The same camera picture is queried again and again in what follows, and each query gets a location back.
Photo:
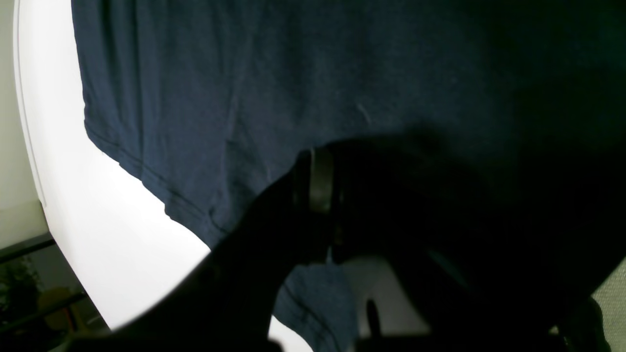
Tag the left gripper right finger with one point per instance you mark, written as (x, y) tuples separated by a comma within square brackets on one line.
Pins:
[(479, 280)]

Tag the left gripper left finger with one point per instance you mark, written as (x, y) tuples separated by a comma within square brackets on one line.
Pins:
[(226, 303)]

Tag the dark navy T-shirt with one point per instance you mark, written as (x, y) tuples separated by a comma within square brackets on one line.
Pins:
[(210, 102)]

